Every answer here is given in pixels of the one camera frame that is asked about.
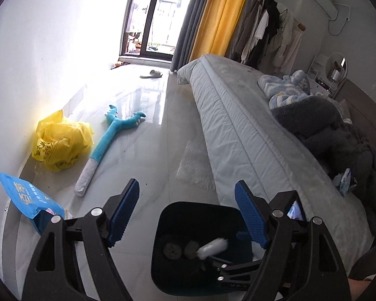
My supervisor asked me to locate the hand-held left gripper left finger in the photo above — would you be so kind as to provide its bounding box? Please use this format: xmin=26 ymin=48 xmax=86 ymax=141
xmin=22 ymin=179 xmax=140 ymax=301

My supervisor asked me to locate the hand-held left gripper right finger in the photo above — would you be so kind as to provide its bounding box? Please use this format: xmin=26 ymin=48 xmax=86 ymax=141
xmin=235 ymin=180 xmax=353 ymax=301

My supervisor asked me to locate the dark plastic waste bin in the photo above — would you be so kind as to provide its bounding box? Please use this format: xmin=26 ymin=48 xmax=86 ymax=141
xmin=150 ymin=201 xmax=264 ymax=297

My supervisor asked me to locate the person's right forearm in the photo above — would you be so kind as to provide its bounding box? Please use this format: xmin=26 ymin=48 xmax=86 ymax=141
xmin=348 ymin=276 xmax=376 ymax=301

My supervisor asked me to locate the white fluffy floor mat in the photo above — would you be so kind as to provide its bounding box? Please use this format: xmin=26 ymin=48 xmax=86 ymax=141
xmin=177 ymin=140 xmax=217 ymax=192

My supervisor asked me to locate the bed with grey mattress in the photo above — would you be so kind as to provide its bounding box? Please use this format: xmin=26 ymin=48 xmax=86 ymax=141
xmin=176 ymin=53 xmax=376 ymax=276

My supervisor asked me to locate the blue plush toy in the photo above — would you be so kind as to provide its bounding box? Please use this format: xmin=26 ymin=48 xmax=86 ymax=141
xmin=73 ymin=104 xmax=147 ymax=197

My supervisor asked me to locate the yellow plastic bag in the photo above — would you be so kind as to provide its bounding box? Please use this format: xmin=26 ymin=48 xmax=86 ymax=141
xmin=31 ymin=109 xmax=95 ymax=172

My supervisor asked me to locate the blue white plastic packet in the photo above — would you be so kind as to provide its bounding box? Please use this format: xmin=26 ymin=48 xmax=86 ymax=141
xmin=333 ymin=168 xmax=361 ymax=196

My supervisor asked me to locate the large blue printed bag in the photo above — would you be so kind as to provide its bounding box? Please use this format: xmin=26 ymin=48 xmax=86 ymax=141
xmin=0 ymin=168 xmax=74 ymax=236

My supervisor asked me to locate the dark grey fleece blanket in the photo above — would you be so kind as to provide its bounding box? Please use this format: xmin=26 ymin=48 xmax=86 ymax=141
xmin=271 ymin=96 xmax=376 ymax=237

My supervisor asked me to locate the blue white patterned blanket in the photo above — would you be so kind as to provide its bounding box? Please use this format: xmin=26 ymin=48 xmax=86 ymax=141
xmin=257 ymin=69 xmax=312 ymax=110

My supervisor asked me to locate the person's dark clothing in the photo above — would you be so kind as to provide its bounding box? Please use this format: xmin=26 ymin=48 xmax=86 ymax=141
xmin=348 ymin=248 xmax=376 ymax=301

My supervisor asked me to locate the brown bed headboard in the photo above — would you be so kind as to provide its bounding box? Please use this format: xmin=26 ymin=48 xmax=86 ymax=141
xmin=332 ymin=78 xmax=376 ymax=176

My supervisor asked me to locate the white desktop organizer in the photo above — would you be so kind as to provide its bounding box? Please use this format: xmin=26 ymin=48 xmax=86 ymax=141
xmin=307 ymin=54 xmax=329 ymax=80

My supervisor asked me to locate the pale pink hanging garment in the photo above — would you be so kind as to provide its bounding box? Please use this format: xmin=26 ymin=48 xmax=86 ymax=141
xmin=279 ymin=22 xmax=303 ymax=76

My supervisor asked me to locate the round white mirror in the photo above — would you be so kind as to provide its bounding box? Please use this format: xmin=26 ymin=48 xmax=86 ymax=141
xmin=326 ymin=53 xmax=348 ymax=91

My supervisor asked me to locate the white hanging coat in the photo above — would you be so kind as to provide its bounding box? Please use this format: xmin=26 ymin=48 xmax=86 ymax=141
xmin=263 ymin=8 xmax=297 ymax=72

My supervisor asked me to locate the white hanging shirt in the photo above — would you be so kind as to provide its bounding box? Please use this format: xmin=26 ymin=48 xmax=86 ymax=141
xmin=241 ymin=9 xmax=270 ymax=65

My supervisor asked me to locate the beige hanging garment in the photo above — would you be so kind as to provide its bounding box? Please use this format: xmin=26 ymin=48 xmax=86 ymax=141
xmin=235 ymin=0 xmax=264 ymax=60

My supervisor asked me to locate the black hanging garment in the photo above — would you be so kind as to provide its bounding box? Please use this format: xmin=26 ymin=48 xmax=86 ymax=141
xmin=247 ymin=0 xmax=281 ymax=68

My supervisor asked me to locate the yellow curtain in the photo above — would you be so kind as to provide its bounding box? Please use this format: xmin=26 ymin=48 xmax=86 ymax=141
xmin=196 ymin=0 xmax=254 ymax=61

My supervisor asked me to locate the grey curtain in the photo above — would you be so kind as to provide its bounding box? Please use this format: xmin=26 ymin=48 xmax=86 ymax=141
xmin=226 ymin=0 xmax=271 ymax=60
xmin=171 ymin=0 xmax=221 ymax=71

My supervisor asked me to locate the glass balcony door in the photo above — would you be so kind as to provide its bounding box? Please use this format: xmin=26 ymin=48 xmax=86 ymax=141
xmin=119 ymin=0 xmax=204 ymax=61

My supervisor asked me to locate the white air conditioner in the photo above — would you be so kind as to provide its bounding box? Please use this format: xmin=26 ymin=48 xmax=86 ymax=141
xmin=285 ymin=0 xmax=339 ymax=19

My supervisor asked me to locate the air conditioner cable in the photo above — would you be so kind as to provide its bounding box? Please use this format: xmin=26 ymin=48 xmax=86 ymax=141
xmin=327 ymin=5 xmax=351 ymax=36

